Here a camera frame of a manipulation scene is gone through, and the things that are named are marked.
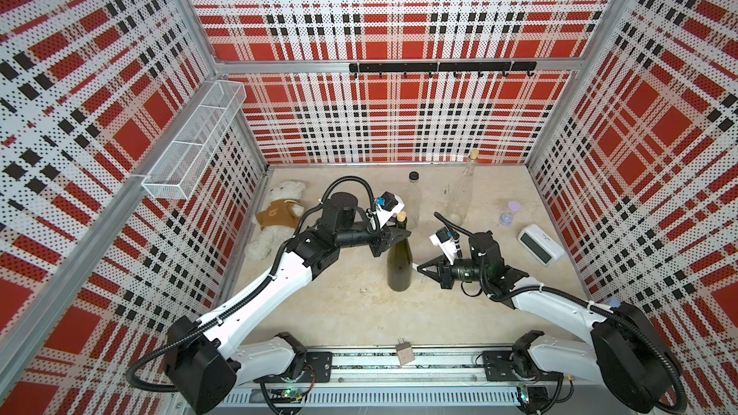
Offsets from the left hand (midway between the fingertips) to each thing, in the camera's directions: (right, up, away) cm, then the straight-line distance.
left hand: (406, 227), depth 70 cm
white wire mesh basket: (-69, +19, +20) cm, 74 cm away
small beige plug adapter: (0, -34, +4) cm, 34 cm away
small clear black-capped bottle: (+5, +6, +29) cm, 30 cm away
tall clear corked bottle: (+18, +9, +20) cm, 29 cm away
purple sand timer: (+38, -1, +31) cm, 49 cm away
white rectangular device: (+44, -8, +20) cm, 49 cm away
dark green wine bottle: (-1, -11, +8) cm, 14 cm away
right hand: (+5, -13, +8) cm, 16 cm away
